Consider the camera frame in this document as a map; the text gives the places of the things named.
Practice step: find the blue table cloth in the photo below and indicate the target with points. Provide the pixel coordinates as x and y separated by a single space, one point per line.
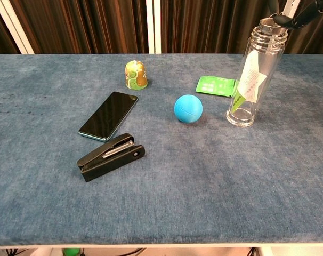
161 186

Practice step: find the black smartphone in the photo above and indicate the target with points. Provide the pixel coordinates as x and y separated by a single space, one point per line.
108 116

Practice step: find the bright green round object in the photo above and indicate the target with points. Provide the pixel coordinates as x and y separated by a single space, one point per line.
71 252

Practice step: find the white frame pole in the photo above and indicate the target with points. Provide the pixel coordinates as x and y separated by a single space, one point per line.
289 6
13 26
153 26

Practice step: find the black stapler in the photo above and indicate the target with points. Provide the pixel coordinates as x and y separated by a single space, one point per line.
111 160

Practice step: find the white green paper label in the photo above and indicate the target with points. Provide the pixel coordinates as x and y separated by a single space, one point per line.
250 80

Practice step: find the blue ball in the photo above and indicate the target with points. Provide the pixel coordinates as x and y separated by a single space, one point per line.
188 108

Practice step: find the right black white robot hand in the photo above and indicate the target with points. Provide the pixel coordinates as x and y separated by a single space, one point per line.
300 18

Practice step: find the clear glass bottle cup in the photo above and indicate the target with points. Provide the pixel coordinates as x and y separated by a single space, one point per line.
246 117

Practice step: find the green tea packet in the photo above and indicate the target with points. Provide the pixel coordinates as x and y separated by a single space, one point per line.
214 86

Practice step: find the green gold cone jar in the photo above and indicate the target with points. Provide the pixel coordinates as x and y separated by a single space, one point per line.
136 76

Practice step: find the silver metal ring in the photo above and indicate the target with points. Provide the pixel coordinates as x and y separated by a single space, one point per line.
268 26

